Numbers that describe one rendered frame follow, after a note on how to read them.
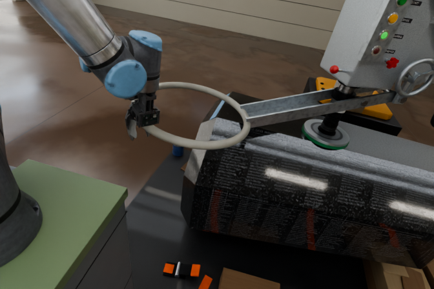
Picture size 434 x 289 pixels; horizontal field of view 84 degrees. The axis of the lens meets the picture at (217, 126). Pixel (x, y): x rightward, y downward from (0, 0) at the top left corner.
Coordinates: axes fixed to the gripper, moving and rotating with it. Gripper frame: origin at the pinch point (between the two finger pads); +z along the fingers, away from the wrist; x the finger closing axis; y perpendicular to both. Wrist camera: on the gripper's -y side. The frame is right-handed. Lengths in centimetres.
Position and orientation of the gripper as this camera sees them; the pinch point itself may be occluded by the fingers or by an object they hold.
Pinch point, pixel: (139, 134)
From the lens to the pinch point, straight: 92.9
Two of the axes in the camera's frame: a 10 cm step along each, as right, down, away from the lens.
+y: 6.0, 5.4, -5.9
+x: 7.7, -2.0, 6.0
